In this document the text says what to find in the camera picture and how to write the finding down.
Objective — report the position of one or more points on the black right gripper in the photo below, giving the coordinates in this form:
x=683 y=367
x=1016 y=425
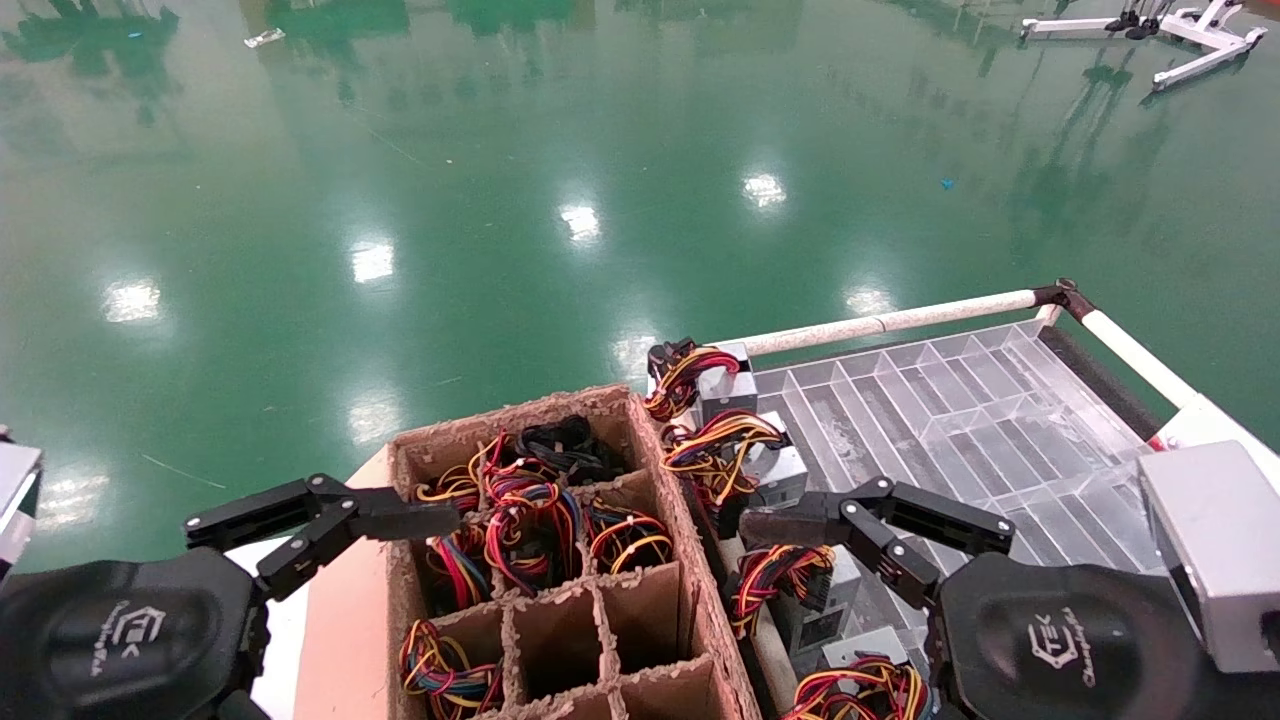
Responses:
x=1060 y=650

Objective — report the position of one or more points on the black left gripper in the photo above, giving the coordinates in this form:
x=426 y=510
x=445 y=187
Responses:
x=120 y=640

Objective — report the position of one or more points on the pink flat board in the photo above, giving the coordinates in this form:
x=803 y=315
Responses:
x=345 y=620

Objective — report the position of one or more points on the clear plastic compartment tray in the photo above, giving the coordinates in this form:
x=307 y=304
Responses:
x=980 y=420

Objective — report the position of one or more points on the black foam strip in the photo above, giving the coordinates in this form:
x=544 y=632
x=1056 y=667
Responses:
x=1095 y=385

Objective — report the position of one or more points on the brown cardboard divider box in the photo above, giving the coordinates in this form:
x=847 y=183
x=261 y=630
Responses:
x=650 y=610

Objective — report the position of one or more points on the black pipe corner connector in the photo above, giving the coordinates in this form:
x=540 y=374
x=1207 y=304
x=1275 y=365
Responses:
x=1062 y=297

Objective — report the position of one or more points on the white red printed sign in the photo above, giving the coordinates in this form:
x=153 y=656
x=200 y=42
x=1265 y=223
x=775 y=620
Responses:
x=1215 y=425

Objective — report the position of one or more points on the white paper scrap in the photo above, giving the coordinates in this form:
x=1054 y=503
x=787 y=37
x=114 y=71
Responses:
x=265 y=38

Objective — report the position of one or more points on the white metal floor stand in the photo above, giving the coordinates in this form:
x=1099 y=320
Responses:
x=1210 y=35

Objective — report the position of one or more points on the beige pipe rail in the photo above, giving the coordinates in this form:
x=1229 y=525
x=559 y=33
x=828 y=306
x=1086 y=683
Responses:
x=770 y=650

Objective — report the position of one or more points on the long white pipe rail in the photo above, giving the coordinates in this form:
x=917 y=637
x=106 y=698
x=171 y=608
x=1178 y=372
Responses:
x=900 y=321

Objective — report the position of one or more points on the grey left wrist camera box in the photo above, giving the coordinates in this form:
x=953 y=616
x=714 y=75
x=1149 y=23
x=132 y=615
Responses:
x=15 y=500

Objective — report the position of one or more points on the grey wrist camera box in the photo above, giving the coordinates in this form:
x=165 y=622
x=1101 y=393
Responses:
x=1220 y=550
x=15 y=500

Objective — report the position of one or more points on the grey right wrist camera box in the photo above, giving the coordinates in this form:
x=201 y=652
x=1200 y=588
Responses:
x=1220 y=550

